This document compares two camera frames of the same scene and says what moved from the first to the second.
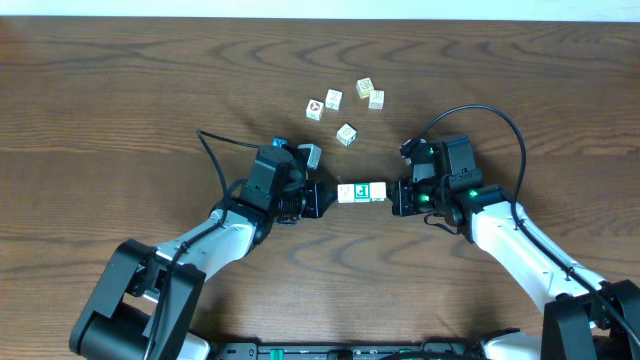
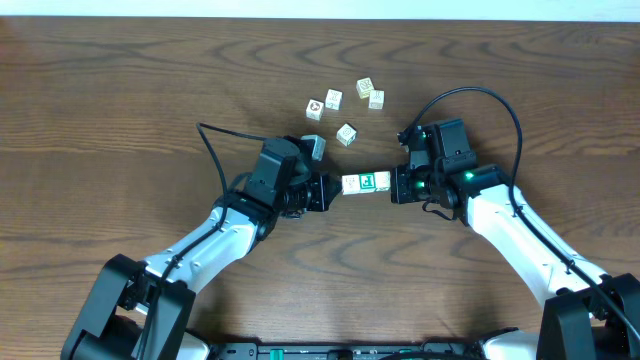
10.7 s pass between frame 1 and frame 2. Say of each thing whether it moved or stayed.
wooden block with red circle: stayed
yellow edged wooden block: stayed
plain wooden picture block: stayed
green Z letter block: moved
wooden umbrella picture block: stayed
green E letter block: moved
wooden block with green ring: stayed
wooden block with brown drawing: moved
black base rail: stayed
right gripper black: moved
